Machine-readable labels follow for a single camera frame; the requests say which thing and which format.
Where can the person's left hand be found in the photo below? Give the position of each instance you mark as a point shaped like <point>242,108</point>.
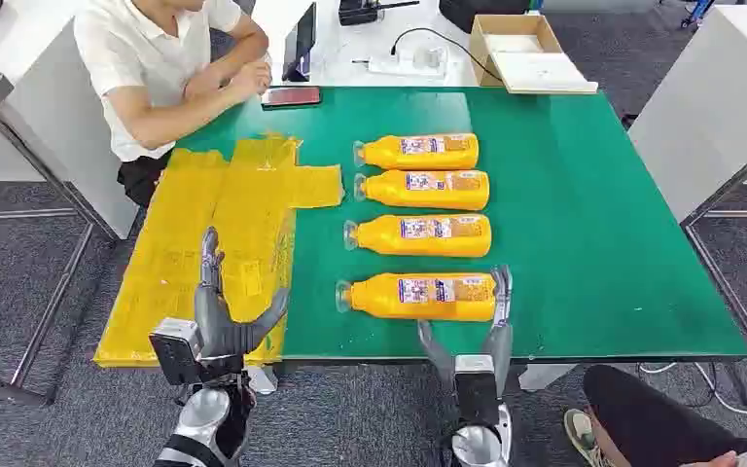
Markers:
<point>201,84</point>

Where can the person's right hand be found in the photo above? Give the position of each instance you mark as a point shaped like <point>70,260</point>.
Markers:
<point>252,80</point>

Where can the robot right hand grey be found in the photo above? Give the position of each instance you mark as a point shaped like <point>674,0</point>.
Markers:
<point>501,348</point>

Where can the robot left hand grey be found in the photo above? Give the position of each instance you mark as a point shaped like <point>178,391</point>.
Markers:
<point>215,322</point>

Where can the orange drink bottle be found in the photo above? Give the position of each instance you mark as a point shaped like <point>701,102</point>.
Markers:
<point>425,158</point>
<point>425,245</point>
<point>425,196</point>
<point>412,309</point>

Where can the dark red smartphone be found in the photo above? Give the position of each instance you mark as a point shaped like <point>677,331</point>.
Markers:
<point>291,96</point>

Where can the white table foot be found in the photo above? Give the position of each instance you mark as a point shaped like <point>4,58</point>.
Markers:
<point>263,380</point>
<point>541,376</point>

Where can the person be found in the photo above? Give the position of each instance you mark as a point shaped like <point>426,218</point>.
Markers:
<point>657,419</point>
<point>148,58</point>

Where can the black tablet on stand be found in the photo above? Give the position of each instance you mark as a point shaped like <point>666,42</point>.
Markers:
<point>301,42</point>

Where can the yellow plastic sheet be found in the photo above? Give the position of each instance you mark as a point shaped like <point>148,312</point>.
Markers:
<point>174,258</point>

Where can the black radio device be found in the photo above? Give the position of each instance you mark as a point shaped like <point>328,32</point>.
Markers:
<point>360,11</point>

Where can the green table mat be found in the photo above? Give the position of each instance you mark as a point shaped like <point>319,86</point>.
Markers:
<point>573,225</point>

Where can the white power strip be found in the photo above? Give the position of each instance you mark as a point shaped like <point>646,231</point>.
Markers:
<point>399,66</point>

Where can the white desk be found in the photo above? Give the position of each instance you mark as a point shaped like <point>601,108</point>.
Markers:
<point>51,96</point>

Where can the brown cardboard box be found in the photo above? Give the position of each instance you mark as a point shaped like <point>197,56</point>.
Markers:
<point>480,55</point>

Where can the black bag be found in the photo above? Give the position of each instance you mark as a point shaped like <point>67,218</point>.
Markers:
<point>483,10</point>

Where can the white flat box lid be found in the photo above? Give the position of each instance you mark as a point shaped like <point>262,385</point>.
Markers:
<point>541,71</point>

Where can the blue object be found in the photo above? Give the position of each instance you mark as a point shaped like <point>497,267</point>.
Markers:
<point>696,11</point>

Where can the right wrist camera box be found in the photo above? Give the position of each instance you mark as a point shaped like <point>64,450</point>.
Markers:
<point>476,387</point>

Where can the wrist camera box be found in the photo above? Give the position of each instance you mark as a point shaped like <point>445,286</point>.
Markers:
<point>174,351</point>
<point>476,387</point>

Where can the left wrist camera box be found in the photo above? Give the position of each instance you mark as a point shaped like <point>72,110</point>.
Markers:
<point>174,351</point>

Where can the white table with metal frame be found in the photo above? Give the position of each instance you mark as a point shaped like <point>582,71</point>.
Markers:
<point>715,109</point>

